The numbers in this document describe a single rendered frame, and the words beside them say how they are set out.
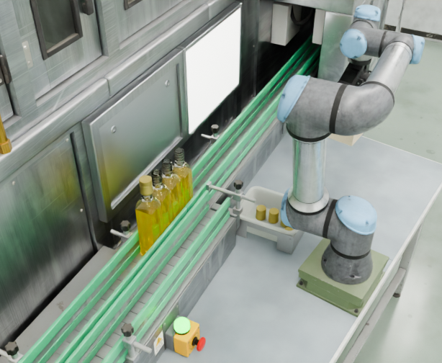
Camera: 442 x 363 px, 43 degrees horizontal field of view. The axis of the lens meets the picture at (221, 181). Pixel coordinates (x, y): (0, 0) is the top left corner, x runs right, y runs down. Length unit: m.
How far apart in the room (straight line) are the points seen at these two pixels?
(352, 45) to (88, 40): 0.71
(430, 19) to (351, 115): 3.95
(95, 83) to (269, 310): 0.82
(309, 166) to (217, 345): 0.57
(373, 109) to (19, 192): 0.83
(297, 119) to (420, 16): 3.94
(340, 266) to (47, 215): 0.82
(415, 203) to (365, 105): 0.92
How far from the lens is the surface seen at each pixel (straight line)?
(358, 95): 1.29
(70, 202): 1.54
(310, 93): 1.29
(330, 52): 2.36
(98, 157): 1.51
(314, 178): 1.48
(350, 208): 1.59
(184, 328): 1.54
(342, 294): 1.70
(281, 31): 2.53
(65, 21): 1.39
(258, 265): 1.82
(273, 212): 1.91
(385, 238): 1.98
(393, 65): 1.48
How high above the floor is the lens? 2.09
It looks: 39 degrees down
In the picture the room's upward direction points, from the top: straight up
